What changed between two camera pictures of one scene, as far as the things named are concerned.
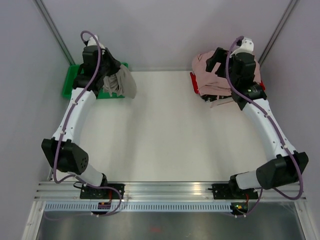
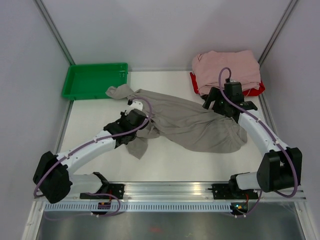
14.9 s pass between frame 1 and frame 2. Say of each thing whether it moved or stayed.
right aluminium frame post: stayed
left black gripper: moved
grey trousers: moved
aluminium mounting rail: stayed
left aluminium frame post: stayed
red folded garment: stayed
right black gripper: moved
